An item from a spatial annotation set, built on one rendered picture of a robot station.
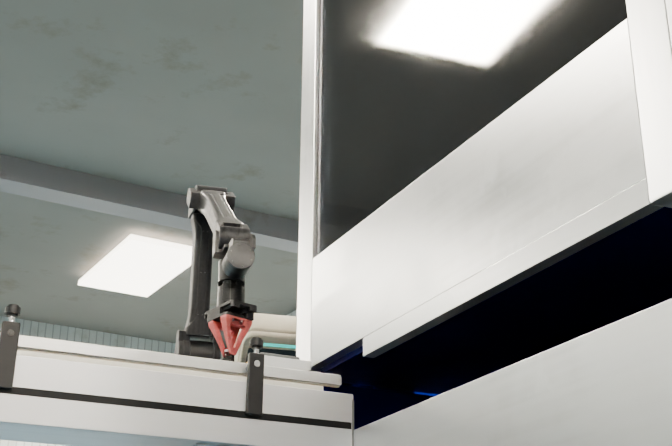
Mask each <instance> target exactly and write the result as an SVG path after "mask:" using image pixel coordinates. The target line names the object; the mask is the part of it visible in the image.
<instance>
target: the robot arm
mask: <svg viewBox="0 0 672 446"><path fill-rule="evenodd" d="M235 198H236V197H235V195H234V194H233V192H227V188H220V187H211V186H201V185H196V186H195V188H188V192H187V199H186V200H187V205H188V207H189V212H188V219H191V221H190V223H191V227H192V235H193V243H192V259H191V275H190V292H189V308H188V317H187V322H186V326H185V329H184V330H178V331H177V335H176V345H175V352H174V354H177V355H185V356H193V357H201V358H209V359H217V360H220V359H221V353H222V356H223V357H224V354H225V353H224V349H225V346H224V343H223V340H222V336H221V333H220V330H222V331H223V332H224V336H225V340H226V344H227V348H228V351H229V354H230V355H234V356H235V355H236V354H237V352H238V349H239V347H240V345H241V343H242V341H243V339H244V338H245V336H246V334H247V332H248V331H249V329H250V327H251V325H252V321H253V320H254V312H255V313H257V306H256V305H252V304H248V303H245V275H246V274H247V273H248V271H249V269H250V268H251V266H252V264H253V262H254V260H255V253H254V250H255V248H256V237H255V235H253V234H251V231H250V228H249V227H248V225H247V224H243V223H242V222H241V221H240V220H238V219H237V218H236V217H235V215H234V213H233V212H234V206H235ZM212 258H215V259H221V260H219V261H218V286H217V307H215V308H213V309H211V310H210V294H211V276H212ZM240 328H241V331H240V333H239V330H240ZM238 333H239V336H238ZM237 336H238V338H237ZM190 338H191V339H211V341H210V342H208V341H193V340H190ZM236 339H237V341H236ZM235 342H236V343H235ZM234 344H235V345H234Z"/></svg>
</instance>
